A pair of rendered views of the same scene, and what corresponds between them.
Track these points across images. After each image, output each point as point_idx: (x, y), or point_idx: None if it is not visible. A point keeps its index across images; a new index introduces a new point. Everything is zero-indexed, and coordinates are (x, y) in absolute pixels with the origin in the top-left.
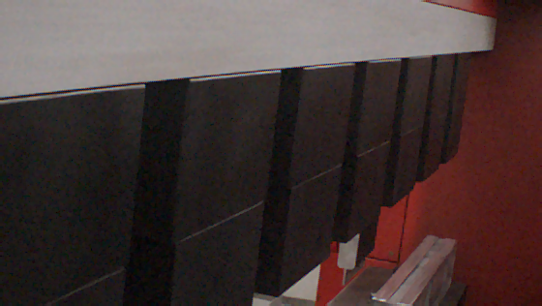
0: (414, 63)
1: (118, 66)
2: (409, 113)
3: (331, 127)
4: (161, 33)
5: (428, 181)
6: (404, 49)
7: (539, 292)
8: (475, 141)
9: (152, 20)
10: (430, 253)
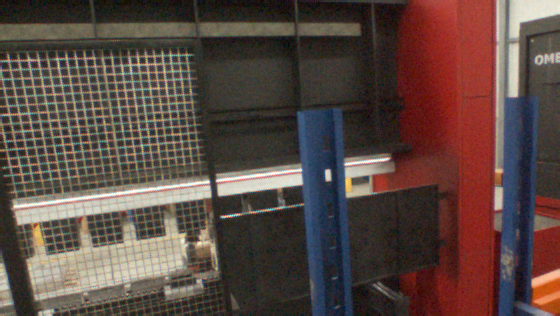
0: (256, 192)
1: (112, 209)
2: (259, 202)
3: (193, 209)
4: (120, 205)
5: None
6: (242, 191)
7: None
8: None
9: (118, 204)
10: None
